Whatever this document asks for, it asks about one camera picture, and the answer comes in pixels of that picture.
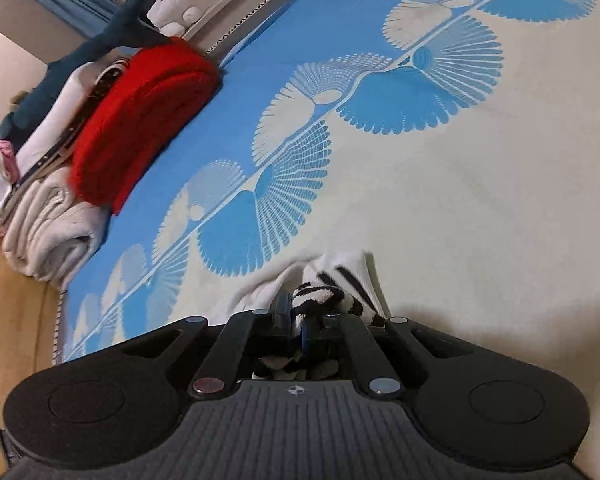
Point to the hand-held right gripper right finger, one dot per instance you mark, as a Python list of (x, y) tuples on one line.
[(306, 337)]

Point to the dark teal shark plush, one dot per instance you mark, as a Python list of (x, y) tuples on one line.
[(80, 60)]

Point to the striped shirt with white vest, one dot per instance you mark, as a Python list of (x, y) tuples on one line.
[(330, 285)]

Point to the cream speckled folded blanket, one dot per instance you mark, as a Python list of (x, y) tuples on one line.
[(55, 250)]

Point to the white plush toy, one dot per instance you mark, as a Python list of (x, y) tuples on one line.
[(172, 10)]

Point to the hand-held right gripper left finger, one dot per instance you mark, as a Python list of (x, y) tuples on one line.
[(280, 317)]

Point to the wooden bed frame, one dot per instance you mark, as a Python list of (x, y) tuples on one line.
[(20, 335)]

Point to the pink and white cloth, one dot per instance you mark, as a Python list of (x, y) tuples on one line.
[(2, 170)]

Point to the red folded blanket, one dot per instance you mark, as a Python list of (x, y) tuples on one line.
[(140, 120)]

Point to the blue and cream printed bedsheet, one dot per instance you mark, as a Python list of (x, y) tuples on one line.
[(455, 170)]

